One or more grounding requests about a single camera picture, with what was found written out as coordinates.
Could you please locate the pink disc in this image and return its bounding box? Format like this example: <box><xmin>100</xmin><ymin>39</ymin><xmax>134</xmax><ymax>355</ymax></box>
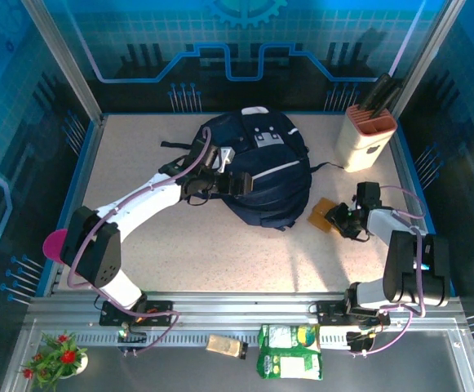
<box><xmin>42</xmin><ymin>228</ymin><xmax>71</xmax><ymax>263</ymax></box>

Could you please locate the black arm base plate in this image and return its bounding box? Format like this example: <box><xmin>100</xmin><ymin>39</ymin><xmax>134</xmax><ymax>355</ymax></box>
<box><xmin>315</xmin><ymin>300</ymin><xmax>392</xmax><ymax>327</ymax></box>
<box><xmin>99</xmin><ymin>300</ymin><xmax>176</xmax><ymax>328</ymax></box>

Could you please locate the black handled knife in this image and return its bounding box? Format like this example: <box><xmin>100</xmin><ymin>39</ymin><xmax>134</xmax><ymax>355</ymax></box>
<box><xmin>374</xmin><ymin>80</ymin><xmax>403</xmax><ymax>118</ymax></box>
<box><xmin>367</xmin><ymin>78</ymin><xmax>396</xmax><ymax>115</ymax></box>
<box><xmin>361</xmin><ymin>73</ymin><xmax>391</xmax><ymax>112</ymax></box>

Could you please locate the beige snack packet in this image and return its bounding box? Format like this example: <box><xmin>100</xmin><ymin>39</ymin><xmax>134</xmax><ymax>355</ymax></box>
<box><xmin>206</xmin><ymin>333</ymin><xmax>250</xmax><ymax>361</ymax></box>

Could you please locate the green and white packet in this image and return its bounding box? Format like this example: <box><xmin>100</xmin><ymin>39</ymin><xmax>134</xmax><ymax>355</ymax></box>
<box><xmin>256</xmin><ymin>350</ymin><xmax>324</xmax><ymax>381</ymax></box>
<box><xmin>258</xmin><ymin>323</ymin><xmax>322</xmax><ymax>353</ymax></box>

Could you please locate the cream knife block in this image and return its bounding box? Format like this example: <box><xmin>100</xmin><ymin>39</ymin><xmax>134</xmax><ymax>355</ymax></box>
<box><xmin>334</xmin><ymin>104</ymin><xmax>398</xmax><ymax>173</ymax></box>

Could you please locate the red flower potted plant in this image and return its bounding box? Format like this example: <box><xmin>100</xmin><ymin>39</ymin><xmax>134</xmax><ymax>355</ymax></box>
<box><xmin>19</xmin><ymin>331</ymin><xmax>89</xmax><ymax>390</ymax></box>

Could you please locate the navy blue backpack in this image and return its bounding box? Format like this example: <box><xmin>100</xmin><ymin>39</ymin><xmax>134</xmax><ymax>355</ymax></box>
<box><xmin>157</xmin><ymin>105</ymin><xmax>346</xmax><ymax>232</ymax></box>

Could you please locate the aluminium frame post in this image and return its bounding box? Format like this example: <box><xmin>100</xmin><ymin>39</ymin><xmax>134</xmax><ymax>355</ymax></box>
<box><xmin>20</xmin><ymin>0</ymin><xmax>106</xmax><ymax>126</ymax></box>
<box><xmin>391</xmin><ymin>0</ymin><xmax>464</xmax><ymax>119</ymax></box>

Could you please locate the aluminium rail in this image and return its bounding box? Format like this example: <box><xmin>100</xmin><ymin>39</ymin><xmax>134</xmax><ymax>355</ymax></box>
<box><xmin>24</xmin><ymin>290</ymin><xmax>468</xmax><ymax>328</ymax></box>

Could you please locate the slotted cable tray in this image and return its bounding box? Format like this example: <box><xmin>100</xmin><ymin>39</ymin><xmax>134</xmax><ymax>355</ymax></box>
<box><xmin>71</xmin><ymin>331</ymin><xmax>356</xmax><ymax>348</ymax></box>

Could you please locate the small orange card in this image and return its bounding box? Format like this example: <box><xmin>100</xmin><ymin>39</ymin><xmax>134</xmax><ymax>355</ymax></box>
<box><xmin>306</xmin><ymin>197</ymin><xmax>338</xmax><ymax>234</ymax></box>

